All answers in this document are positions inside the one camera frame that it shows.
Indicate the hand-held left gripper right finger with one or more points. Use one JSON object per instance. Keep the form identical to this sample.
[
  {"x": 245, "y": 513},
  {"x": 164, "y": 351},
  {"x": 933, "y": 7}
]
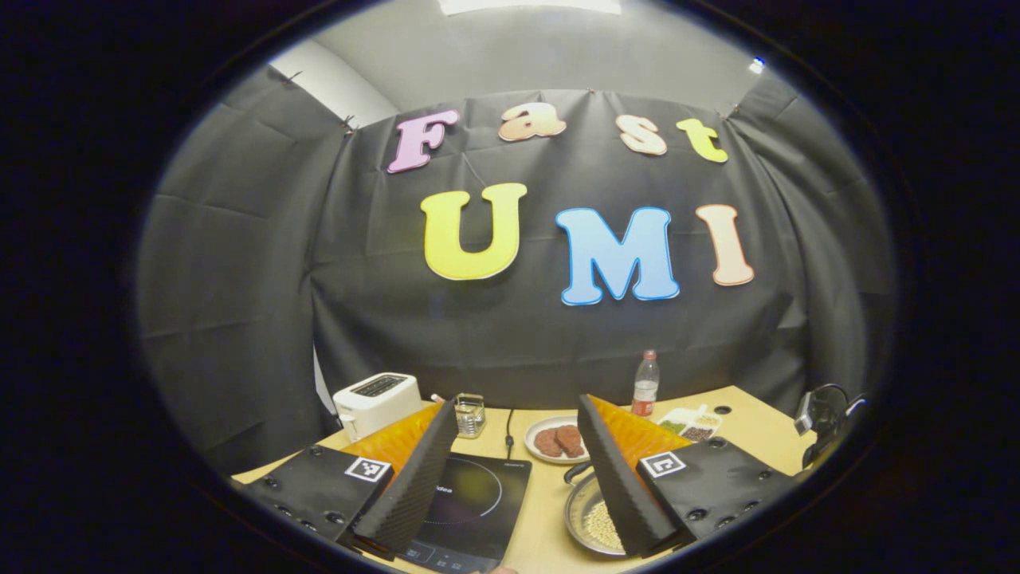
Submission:
[{"x": 621, "y": 486}]

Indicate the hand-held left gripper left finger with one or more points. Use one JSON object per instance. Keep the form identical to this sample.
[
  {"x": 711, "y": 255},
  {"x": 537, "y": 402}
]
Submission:
[{"x": 414, "y": 494}]

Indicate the pile of soybeans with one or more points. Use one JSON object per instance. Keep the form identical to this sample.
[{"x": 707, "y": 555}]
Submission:
[{"x": 602, "y": 522}]

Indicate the black induction cooktop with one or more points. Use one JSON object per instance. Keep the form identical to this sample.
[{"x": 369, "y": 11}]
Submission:
[{"x": 478, "y": 494}]

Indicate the brown meat patty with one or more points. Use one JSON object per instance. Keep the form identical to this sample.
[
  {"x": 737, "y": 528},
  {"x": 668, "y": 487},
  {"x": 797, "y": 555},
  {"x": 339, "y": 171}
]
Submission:
[
  {"x": 547, "y": 442},
  {"x": 572, "y": 440}
]

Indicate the pile of green mung beans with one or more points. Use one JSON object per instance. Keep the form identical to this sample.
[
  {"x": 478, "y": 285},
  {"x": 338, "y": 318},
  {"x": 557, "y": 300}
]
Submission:
[{"x": 673, "y": 427}]

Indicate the pile of dark red beans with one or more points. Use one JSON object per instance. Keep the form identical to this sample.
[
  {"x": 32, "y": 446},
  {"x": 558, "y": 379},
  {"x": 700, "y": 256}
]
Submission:
[{"x": 697, "y": 434}]

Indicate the small metal mesh basket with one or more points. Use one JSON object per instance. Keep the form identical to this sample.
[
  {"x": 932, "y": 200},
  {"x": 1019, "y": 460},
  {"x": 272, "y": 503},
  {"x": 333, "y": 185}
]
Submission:
[{"x": 470, "y": 418}]

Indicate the white toaster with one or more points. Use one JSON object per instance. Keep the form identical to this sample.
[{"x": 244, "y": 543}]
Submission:
[{"x": 374, "y": 406}]

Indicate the white divided dish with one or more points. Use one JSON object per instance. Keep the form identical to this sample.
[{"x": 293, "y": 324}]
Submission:
[{"x": 687, "y": 414}]

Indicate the clear water bottle red label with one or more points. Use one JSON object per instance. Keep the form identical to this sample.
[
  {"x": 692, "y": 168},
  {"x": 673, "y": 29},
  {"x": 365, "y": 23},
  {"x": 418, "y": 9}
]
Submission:
[{"x": 645, "y": 391}]

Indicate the white round plate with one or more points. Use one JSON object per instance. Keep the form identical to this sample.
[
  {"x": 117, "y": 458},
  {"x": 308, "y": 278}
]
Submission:
[{"x": 538, "y": 422}]

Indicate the small pile of yellow beans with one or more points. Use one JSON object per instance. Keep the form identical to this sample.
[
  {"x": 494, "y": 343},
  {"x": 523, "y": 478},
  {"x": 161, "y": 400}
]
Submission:
[{"x": 707, "y": 420}]

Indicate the ceiling light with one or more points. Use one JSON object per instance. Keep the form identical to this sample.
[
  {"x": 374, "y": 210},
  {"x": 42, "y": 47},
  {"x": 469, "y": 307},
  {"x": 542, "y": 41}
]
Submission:
[{"x": 530, "y": 5}]

